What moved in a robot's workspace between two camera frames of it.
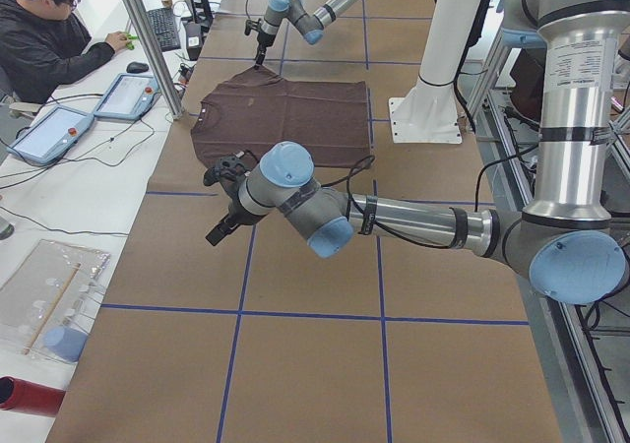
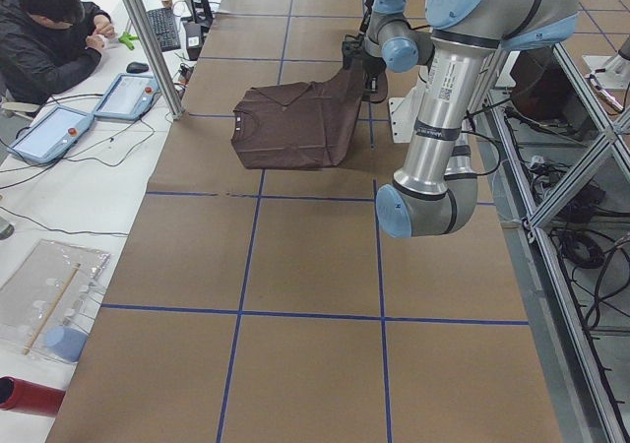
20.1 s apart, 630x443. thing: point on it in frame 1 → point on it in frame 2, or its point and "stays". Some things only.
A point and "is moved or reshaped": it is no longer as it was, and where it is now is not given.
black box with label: (193, 38) stays
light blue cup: (64, 343) stays
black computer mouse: (136, 67) stays
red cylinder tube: (29, 397) stays
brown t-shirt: (249, 110) is moved or reshaped
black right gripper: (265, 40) → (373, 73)
